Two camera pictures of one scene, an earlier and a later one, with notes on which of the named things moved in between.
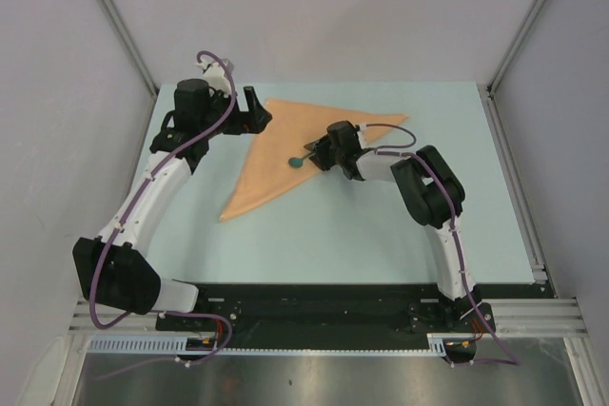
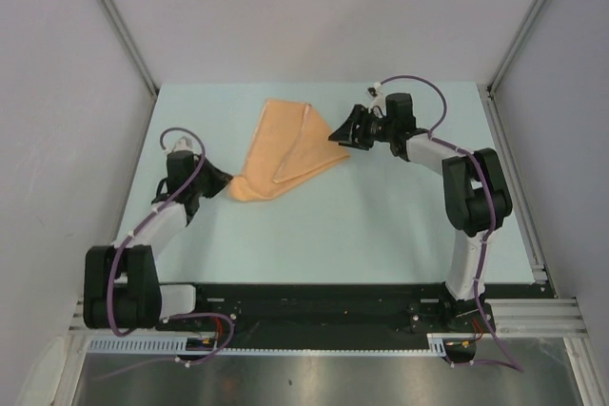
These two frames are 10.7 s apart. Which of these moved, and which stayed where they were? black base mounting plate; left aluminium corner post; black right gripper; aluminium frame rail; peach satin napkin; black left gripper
Moved: peach satin napkin; black right gripper; black left gripper
Stayed: left aluminium corner post; black base mounting plate; aluminium frame rail
